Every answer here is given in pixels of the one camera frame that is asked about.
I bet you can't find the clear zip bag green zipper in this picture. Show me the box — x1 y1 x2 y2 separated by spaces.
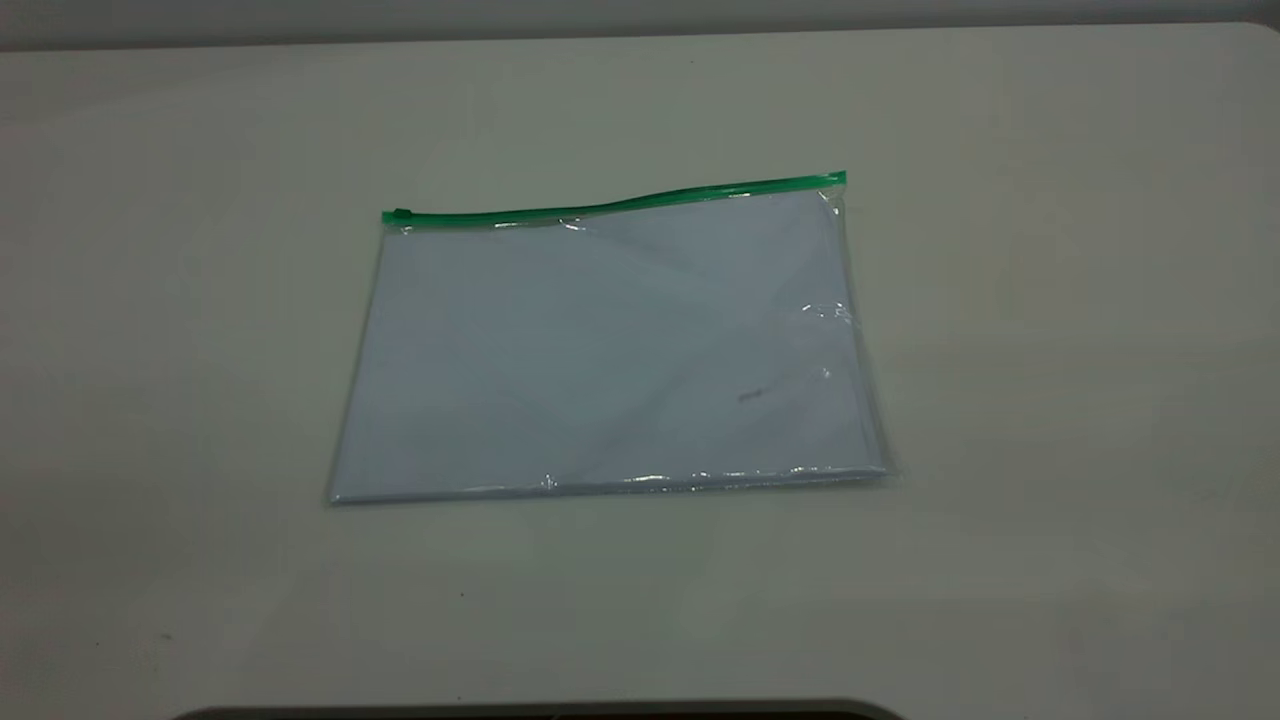
325 171 901 507

